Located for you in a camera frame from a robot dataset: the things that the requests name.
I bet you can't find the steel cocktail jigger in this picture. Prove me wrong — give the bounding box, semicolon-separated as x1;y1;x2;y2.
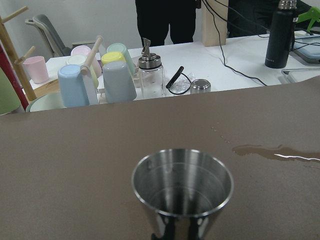
131;148;234;240

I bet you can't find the glass oil dispenser bottle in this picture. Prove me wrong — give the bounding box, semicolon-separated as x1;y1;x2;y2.
138;38;165;99

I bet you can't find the steel cup lid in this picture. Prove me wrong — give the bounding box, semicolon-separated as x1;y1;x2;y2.
190;78;211;94

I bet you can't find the grey cup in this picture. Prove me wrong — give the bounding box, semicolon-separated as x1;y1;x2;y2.
102;60;137;103

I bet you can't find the yellow cup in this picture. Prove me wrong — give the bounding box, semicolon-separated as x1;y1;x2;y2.
100;51;126;66

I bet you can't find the mint green cup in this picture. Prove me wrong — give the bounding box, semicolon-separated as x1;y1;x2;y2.
107;43;136;76

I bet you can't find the light blue cup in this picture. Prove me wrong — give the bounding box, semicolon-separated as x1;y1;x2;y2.
57;64;89;108

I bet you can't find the white plate green rim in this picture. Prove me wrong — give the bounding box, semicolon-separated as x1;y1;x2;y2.
25;91;65;112

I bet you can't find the grey office chair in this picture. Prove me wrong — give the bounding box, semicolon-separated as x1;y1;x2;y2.
24;14;95;57

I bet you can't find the pink cup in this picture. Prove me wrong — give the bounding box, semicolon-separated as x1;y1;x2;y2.
22;56;49;84

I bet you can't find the black water bottle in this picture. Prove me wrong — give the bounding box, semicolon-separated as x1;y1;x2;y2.
264;0;298;69

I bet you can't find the wooden mug tree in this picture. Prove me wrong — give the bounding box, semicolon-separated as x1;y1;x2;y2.
0;6;37;101

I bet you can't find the green handled grabber tool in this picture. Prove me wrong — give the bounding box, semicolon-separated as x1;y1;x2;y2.
296;6;320;31

